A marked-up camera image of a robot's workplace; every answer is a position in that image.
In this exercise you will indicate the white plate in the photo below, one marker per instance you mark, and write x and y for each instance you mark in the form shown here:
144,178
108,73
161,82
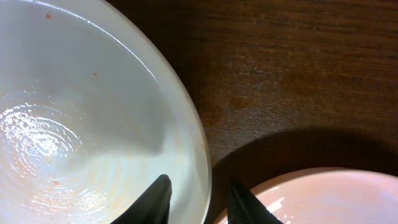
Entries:
91,114
331,195

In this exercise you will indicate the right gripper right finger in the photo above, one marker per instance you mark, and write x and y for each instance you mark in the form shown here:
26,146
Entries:
244,208

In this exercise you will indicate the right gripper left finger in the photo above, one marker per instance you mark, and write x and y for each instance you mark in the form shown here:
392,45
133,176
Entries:
152,207

